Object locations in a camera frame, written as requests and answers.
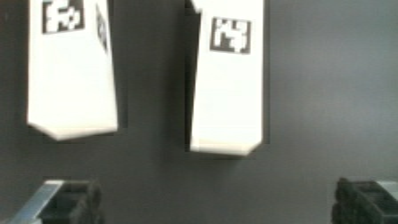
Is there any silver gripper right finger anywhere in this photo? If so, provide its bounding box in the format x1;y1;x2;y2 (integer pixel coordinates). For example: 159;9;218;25
330;178;398;224

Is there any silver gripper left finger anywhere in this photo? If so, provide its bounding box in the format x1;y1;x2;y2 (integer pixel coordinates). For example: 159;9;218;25
10;180;102;224

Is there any white desk leg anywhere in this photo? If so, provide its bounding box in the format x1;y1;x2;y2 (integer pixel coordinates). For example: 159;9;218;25
189;0;264;156
26;0;117;141

